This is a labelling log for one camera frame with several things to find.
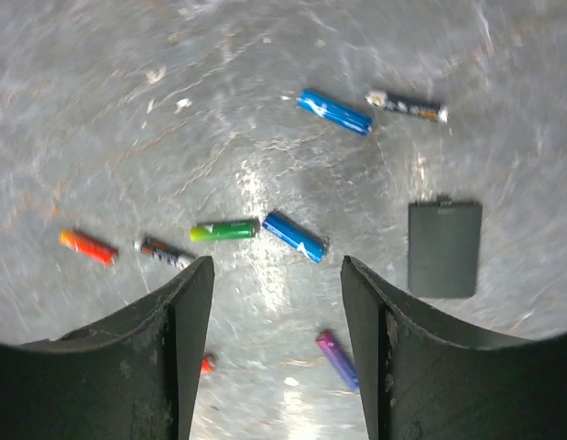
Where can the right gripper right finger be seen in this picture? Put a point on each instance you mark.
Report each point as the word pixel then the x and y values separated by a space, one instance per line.
pixel 425 374

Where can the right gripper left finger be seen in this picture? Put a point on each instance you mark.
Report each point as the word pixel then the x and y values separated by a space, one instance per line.
pixel 131 375

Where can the black battery cover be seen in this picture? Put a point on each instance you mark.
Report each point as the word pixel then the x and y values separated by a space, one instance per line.
pixel 444 244

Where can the red yellow battery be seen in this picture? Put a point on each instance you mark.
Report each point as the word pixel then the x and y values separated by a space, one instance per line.
pixel 208 364

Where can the purple blue battery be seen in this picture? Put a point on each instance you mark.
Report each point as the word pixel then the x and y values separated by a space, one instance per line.
pixel 338 358

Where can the black battery centre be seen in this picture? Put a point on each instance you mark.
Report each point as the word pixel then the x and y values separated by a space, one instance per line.
pixel 163 252

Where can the black battery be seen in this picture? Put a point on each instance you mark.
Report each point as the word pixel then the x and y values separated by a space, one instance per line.
pixel 391 102
pixel 163 252

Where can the red orange battery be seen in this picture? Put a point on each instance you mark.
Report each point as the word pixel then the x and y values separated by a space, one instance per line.
pixel 88 246

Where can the green battery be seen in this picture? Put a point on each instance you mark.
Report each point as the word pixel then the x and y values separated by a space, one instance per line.
pixel 217 231

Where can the black battery far right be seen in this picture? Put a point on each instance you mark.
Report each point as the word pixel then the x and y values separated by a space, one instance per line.
pixel 391 102

